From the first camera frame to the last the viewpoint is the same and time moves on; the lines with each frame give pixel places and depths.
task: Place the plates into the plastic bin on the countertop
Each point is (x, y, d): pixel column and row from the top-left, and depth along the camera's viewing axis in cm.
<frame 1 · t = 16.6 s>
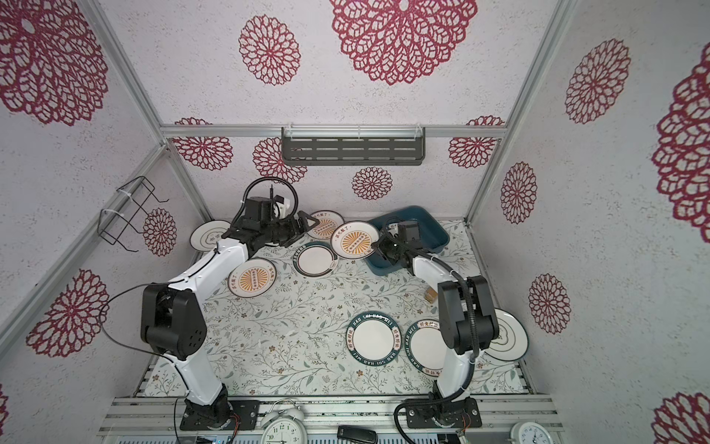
left hand: (310, 230, 88), fingers open
right hand: (370, 238, 94), fingers closed
small orange sunburst plate back: (332, 221, 122), on the table
white plate green red rim: (314, 259, 109), on the table
orange sunburst plate left: (251, 277, 105), on the table
large orange sunburst plate: (353, 240, 99), point 13 cm above the table
green rim plate lower middle: (373, 338, 89), on the table
green rim plate lower right: (425, 347, 90), on the table

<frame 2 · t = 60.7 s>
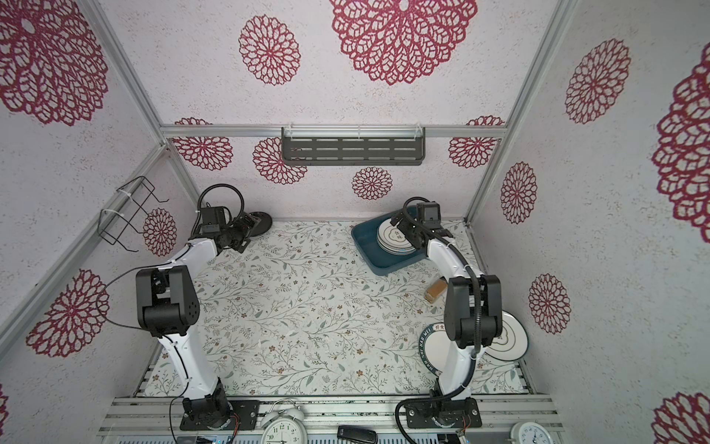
left hand: (256, 230, 100), fingers open
right hand: (401, 218, 95), fingers open
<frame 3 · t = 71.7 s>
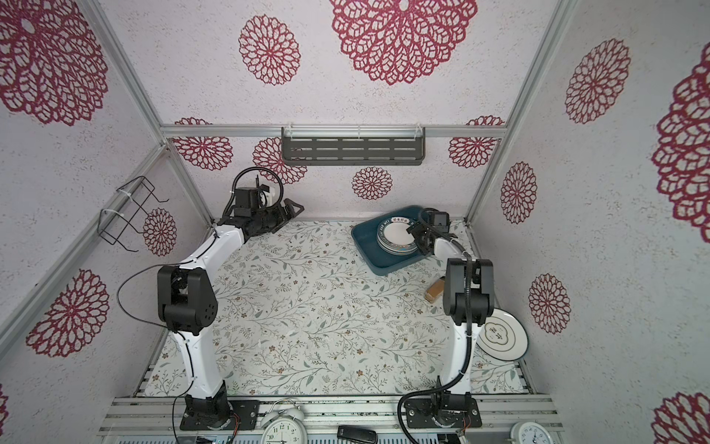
left hand: (295, 216, 95), fingers open
right hand: (414, 227, 104), fingers open
green rim plate lower right: (393, 237, 114), point 3 cm above the table
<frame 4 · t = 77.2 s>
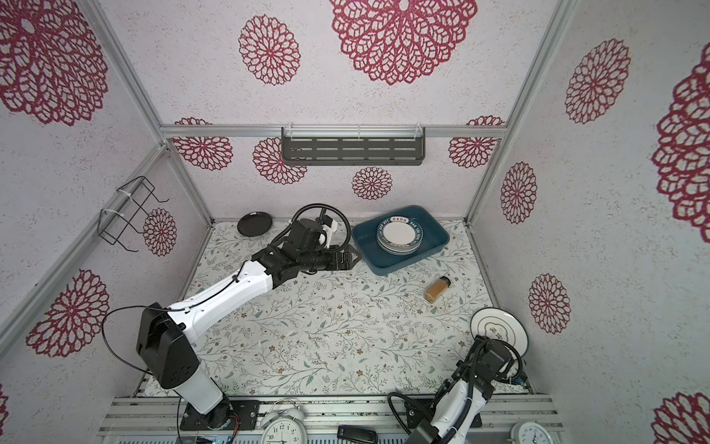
left hand: (348, 260, 79), fingers open
right hand: (484, 336, 84), fingers open
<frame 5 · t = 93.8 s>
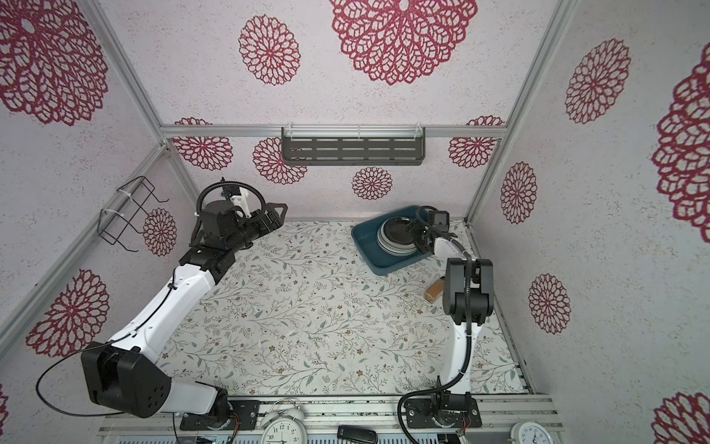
left hand: (276, 215, 78), fingers open
right hand: (411, 226, 104), fingers open
small black plate: (396, 230, 111), point 7 cm above the table
